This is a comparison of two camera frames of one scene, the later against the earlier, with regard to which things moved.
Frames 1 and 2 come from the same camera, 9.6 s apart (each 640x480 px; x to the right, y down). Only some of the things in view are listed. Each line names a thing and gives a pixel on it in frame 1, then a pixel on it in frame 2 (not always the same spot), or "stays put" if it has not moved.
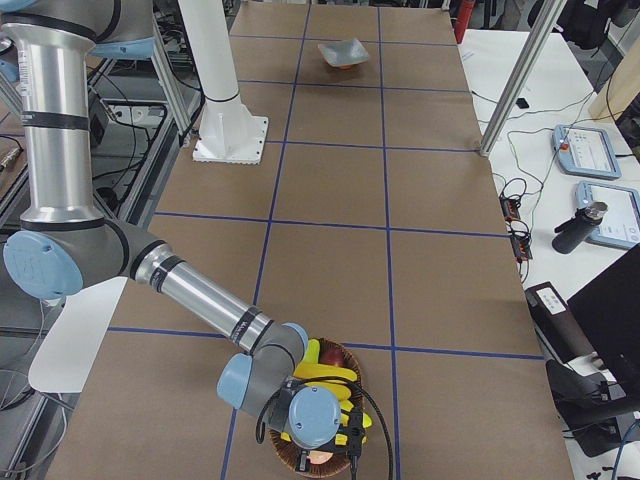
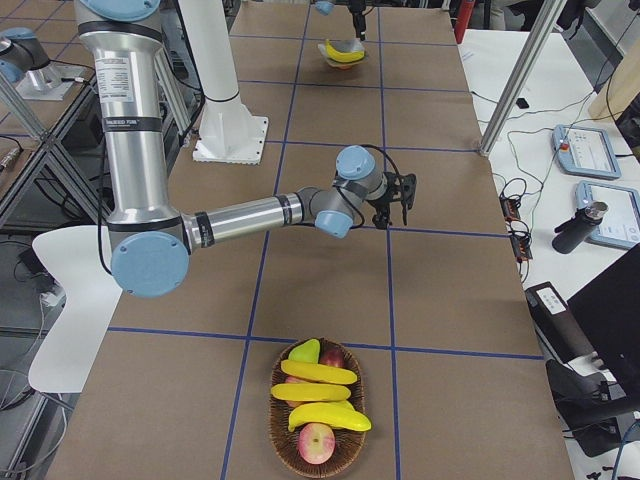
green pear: [313, 350] stays put
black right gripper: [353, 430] to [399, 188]
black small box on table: [522, 103] stays put
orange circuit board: [521, 242] stays put
